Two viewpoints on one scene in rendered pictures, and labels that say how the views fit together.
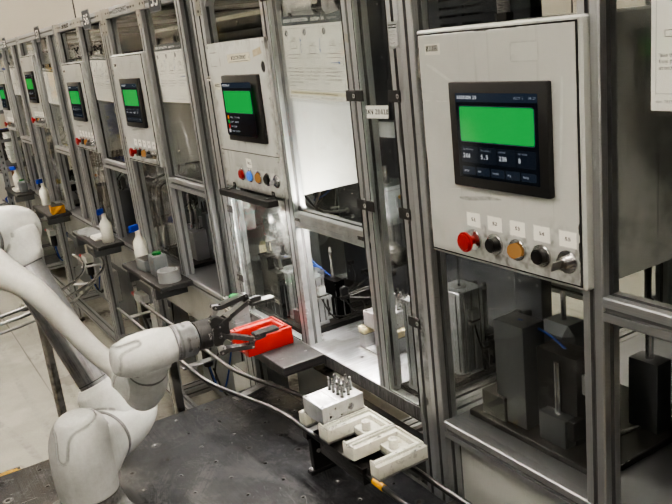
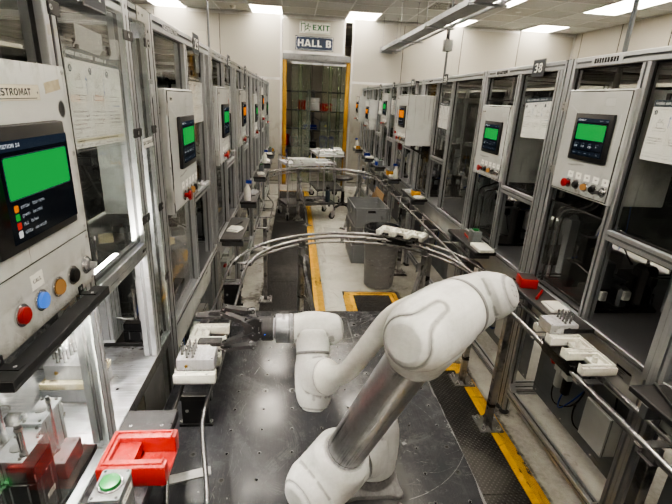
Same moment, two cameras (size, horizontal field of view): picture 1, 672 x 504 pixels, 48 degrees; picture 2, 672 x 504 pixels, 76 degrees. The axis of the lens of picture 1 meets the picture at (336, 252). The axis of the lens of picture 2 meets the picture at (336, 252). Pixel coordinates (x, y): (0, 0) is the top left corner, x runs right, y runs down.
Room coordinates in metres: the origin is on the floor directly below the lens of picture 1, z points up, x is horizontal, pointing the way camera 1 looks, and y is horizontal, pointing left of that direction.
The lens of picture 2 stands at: (2.81, 1.02, 1.79)
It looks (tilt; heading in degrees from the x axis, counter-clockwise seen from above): 19 degrees down; 204
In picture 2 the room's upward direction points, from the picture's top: 3 degrees clockwise
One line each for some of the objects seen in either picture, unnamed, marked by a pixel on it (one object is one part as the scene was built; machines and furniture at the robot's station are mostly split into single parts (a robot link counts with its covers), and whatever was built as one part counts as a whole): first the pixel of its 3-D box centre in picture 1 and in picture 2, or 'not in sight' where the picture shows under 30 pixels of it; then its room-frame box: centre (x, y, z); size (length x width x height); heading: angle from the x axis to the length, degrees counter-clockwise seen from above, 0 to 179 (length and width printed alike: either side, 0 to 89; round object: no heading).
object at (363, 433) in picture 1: (360, 441); (204, 355); (1.69, -0.01, 0.84); 0.36 x 0.14 x 0.10; 30
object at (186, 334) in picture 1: (184, 340); (283, 328); (1.79, 0.40, 1.12); 0.09 x 0.06 x 0.09; 30
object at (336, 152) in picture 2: not in sight; (327, 173); (-4.49, -2.50, 0.48); 0.84 x 0.58 x 0.97; 38
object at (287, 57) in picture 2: not in sight; (314, 123); (-5.61, -3.39, 1.31); 1.36 x 0.10 x 2.62; 120
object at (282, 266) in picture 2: not in sight; (293, 232); (-2.27, -1.92, 0.01); 5.85 x 0.59 x 0.01; 30
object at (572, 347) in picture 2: not in sight; (570, 351); (0.93, 1.29, 0.84); 0.37 x 0.14 x 0.10; 30
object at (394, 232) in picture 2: not in sight; (401, 236); (-0.26, 0.18, 0.84); 0.37 x 0.14 x 0.10; 88
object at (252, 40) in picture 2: not in sight; (187, 99); (-4.31, -5.62, 1.65); 3.78 x 0.08 x 3.30; 120
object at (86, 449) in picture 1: (83, 451); (370, 435); (1.79, 0.71, 0.85); 0.18 x 0.16 x 0.22; 163
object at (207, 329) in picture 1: (211, 331); (259, 328); (1.83, 0.34, 1.12); 0.09 x 0.07 x 0.08; 120
